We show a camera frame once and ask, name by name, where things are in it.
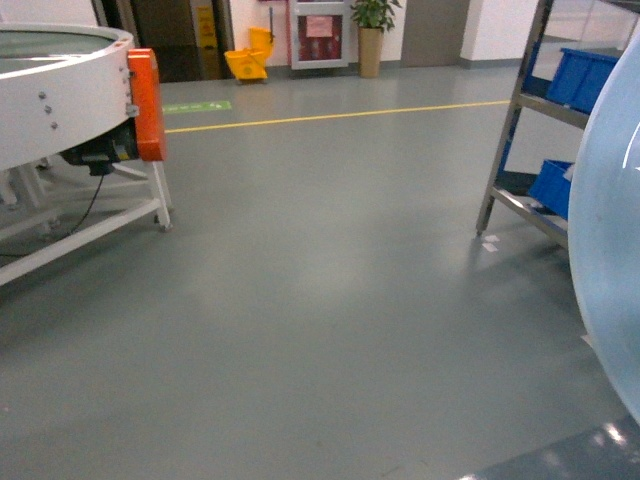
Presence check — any light blue round plate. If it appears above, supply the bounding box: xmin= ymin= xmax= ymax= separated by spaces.
xmin=568 ymin=39 xmax=639 ymax=417

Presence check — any blue bin on shelf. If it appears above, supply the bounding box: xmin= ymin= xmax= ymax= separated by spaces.
xmin=528 ymin=159 xmax=575 ymax=220
xmin=546 ymin=48 xmax=618 ymax=114

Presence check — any blue bin on shelf lower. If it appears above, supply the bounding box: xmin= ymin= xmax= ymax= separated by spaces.
xmin=528 ymin=159 xmax=575 ymax=220

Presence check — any stainless steel shelf rack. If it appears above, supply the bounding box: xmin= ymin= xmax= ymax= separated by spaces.
xmin=474 ymin=0 xmax=640 ymax=250

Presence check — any yellow wet floor sign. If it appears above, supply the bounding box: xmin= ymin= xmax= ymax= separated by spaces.
xmin=194 ymin=1 xmax=222 ymax=80

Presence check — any blue bin on shelf upper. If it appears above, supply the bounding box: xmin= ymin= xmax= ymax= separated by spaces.
xmin=546 ymin=48 xmax=618 ymax=114

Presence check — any yellow mop bucket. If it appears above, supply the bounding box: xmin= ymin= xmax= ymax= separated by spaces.
xmin=224 ymin=27 xmax=274 ymax=83

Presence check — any white round conveyor machine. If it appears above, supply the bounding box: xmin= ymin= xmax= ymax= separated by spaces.
xmin=1 ymin=23 xmax=172 ymax=283

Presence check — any orange motor cover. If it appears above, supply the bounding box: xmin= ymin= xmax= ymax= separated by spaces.
xmin=127 ymin=48 xmax=167 ymax=162

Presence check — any fire hydrant cabinet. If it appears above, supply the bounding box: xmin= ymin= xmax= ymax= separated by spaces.
xmin=287 ymin=0 xmax=351 ymax=71

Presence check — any potted green plant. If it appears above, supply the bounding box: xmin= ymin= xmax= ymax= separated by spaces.
xmin=350 ymin=0 xmax=403 ymax=79

